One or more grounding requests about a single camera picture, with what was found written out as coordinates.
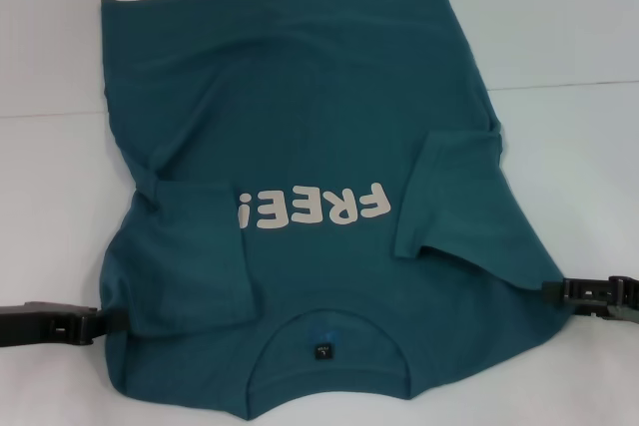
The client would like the teal FREE print T-shirt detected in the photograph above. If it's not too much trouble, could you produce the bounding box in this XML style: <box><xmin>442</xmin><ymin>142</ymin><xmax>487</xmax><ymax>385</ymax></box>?
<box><xmin>97</xmin><ymin>0</ymin><xmax>575</xmax><ymax>422</ymax></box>

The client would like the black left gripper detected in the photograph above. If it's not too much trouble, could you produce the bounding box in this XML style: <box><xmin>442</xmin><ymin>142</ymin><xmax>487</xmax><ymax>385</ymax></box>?
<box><xmin>0</xmin><ymin>299</ymin><xmax>130</xmax><ymax>348</ymax></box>

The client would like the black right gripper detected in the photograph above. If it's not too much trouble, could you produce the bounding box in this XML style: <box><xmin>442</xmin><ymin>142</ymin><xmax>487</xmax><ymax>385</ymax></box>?
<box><xmin>541</xmin><ymin>274</ymin><xmax>639</xmax><ymax>326</ymax></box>

